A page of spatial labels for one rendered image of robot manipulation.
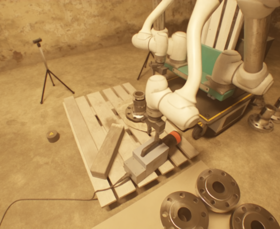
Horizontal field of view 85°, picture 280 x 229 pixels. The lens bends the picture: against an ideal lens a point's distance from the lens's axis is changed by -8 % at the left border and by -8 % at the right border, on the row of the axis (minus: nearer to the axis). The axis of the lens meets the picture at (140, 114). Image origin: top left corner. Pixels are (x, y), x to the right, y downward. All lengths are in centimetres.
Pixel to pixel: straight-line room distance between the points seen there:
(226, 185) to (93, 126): 112
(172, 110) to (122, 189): 68
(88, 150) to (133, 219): 59
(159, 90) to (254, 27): 48
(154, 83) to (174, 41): 82
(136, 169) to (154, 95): 53
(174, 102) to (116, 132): 74
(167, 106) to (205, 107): 83
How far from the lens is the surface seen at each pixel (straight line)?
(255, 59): 103
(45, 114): 210
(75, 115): 166
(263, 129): 201
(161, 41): 123
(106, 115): 161
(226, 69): 124
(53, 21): 337
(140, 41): 131
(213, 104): 156
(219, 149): 165
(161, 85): 73
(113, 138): 129
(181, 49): 151
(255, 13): 81
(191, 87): 69
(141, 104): 142
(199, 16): 80
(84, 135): 145
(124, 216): 124
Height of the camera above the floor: 120
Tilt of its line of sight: 42 degrees down
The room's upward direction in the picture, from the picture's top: straight up
